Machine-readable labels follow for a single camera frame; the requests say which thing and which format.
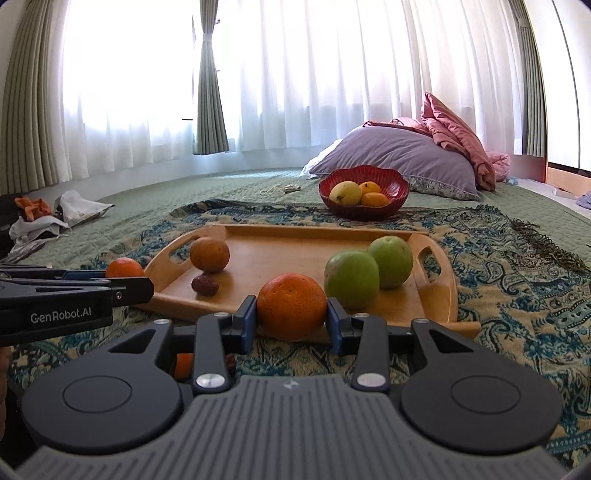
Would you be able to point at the dark red date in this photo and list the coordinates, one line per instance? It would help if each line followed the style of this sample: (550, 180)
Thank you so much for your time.
(204, 285)
(231, 362)

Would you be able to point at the yellow pear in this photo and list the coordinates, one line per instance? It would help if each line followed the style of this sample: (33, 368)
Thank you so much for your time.
(345, 193)

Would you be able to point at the orange cloth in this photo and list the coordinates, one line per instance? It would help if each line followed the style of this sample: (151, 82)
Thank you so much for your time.
(32, 206)

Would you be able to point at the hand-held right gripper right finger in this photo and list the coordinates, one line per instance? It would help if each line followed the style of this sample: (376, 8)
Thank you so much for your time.
(334, 325)

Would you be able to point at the small orange tangerine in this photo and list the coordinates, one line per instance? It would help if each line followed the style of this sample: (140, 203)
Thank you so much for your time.
(183, 365)
(124, 267)
(209, 254)

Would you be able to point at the white pillow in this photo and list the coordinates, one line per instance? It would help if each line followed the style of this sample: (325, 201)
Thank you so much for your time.
(316, 161)

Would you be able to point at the purple pillow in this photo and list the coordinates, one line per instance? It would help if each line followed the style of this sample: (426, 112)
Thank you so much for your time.
(392, 152)

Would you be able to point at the green curtain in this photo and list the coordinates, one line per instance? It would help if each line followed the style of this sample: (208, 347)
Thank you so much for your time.
(528, 92)
(210, 92)
(27, 101)

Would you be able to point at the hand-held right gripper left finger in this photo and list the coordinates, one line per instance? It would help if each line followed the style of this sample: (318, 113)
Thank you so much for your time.
(249, 323)

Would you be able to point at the wooden tray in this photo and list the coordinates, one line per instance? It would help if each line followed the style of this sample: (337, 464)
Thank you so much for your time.
(286, 254)

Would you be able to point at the floral pillow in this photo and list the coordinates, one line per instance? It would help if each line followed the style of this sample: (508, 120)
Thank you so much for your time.
(443, 187)

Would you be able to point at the large orange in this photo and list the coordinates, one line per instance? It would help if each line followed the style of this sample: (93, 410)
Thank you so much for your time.
(291, 307)

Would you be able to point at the green quilted bedspread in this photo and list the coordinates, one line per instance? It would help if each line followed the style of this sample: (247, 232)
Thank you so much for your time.
(184, 184)

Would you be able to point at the brown wooden furniture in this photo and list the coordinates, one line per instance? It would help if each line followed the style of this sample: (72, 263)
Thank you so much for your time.
(531, 168)

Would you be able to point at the red bowl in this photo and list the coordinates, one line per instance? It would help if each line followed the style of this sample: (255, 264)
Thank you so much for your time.
(397, 189)

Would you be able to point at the white cloth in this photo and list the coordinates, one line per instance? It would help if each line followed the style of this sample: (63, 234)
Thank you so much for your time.
(37, 228)

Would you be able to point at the white sheer curtain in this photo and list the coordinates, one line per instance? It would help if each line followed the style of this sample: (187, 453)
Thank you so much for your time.
(346, 69)

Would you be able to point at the blue patterned blanket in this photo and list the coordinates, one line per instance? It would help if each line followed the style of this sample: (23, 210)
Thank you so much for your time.
(508, 300)

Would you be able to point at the green apple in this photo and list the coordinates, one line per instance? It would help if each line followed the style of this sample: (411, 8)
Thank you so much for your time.
(392, 261)
(352, 279)

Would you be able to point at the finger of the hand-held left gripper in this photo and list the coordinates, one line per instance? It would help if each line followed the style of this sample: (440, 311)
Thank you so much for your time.
(134, 288)
(69, 274)

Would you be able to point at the light blue cloth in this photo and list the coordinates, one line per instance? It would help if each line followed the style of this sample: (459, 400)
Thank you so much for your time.
(585, 201)

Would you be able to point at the pink quilt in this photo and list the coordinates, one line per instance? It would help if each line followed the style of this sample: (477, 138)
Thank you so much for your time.
(457, 134)

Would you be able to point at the small orange loquat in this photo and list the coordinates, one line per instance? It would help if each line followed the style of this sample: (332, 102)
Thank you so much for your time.
(375, 199)
(370, 187)

